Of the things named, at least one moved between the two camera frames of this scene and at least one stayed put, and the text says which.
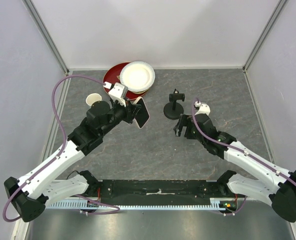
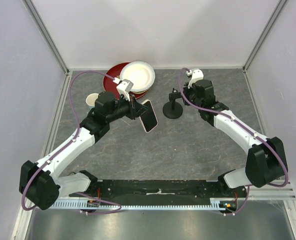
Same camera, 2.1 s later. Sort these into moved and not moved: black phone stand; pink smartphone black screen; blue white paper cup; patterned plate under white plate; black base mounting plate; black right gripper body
Moved: black right gripper body; pink smartphone black screen
Not moved: blue white paper cup; patterned plate under white plate; black base mounting plate; black phone stand
